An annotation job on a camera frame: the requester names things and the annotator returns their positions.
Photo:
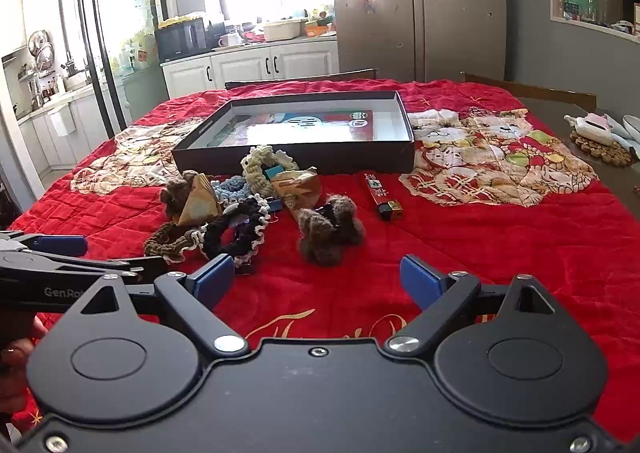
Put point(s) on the cream plastic basin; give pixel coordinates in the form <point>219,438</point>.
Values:
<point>282,30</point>

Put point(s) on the red printed blanket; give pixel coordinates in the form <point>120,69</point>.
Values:
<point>450,243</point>

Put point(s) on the blue crochet scrunchie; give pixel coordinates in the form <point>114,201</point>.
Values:
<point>232,189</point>

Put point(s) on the black scrunchie white trim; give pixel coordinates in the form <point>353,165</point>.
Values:
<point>250,228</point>

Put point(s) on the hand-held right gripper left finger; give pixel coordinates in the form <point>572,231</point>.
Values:
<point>215,280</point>

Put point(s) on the gold triangular snack packet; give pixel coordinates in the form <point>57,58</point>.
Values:
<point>197,205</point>
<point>295,185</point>

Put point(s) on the black microwave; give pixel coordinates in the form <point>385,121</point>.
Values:
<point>175,40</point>

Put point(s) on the black cardboard box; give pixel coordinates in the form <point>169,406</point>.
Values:
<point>300,158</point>

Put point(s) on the woven brown trivet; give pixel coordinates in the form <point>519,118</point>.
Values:
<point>607,153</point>

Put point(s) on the person's left hand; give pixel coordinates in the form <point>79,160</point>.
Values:
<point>15,358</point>

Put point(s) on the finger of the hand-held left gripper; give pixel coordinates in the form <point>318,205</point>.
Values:
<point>140,267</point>
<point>60,244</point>

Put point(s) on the silver refrigerator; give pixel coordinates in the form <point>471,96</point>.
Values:
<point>425,8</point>

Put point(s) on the steel pot lid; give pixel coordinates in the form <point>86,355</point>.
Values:
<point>46,60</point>
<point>41,40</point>

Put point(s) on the white mug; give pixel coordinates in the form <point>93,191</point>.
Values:
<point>231,39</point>

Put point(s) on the grey kitchen base cabinets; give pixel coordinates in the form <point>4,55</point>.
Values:
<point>90,133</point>

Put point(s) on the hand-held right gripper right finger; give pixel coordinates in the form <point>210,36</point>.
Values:
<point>420,283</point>

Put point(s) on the fuzzy brown scrunchie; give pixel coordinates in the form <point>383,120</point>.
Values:
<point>320,243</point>
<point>172,195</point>

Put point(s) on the black clip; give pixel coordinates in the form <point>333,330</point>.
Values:
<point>327,215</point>

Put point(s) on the olive brown crochet scrunchie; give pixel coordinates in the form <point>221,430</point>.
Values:
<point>165,243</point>

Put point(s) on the cream crochet scrunchie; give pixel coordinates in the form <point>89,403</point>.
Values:
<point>255,163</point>

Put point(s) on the black framed glass door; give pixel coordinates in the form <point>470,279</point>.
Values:
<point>125,8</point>

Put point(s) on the red lighter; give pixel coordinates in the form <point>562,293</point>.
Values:
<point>380,193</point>

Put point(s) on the orange box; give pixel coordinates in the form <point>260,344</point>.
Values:
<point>320,29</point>

